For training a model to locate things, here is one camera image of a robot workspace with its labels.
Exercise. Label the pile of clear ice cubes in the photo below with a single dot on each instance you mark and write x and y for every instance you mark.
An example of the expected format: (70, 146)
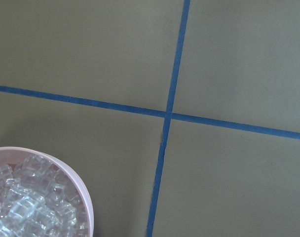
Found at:
(38, 199)

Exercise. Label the pink bowl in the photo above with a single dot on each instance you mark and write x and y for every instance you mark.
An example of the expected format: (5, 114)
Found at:
(14, 155)

